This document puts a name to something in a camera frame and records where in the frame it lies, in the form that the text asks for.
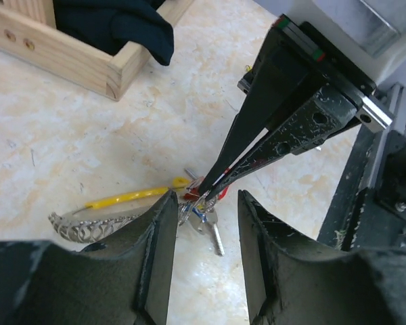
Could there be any large keyring with keys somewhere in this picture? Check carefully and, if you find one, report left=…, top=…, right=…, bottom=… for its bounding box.
left=48, top=167, right=231, bottom=257

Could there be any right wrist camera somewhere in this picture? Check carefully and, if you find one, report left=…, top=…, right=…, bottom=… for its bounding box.
left=286, top=0, right=406, bottom=85

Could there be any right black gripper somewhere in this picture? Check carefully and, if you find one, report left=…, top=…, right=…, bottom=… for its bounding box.
left=198, top=14, right=393, bottom=200

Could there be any wooden clothes rack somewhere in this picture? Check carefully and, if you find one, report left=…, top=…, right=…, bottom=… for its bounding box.
left=0, top=1, right=191, bottom=100

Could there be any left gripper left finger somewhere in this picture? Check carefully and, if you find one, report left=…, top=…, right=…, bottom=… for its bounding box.
left=0, top=191, right=179, bottom=324

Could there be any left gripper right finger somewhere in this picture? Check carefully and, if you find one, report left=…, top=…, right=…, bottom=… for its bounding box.
left=238, top=190, right=406, bottom=324

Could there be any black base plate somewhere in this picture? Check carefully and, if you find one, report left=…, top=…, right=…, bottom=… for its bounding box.
left=317, top=127, right=389, bottom=251

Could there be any dark navy tank top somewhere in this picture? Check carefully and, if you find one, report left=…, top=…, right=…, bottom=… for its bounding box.
left=53, top=0, right=175, bottom=66

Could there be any aluminium frame rail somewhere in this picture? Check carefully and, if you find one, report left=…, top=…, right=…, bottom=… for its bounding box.
left=375, top=83, right=406, bottom=141

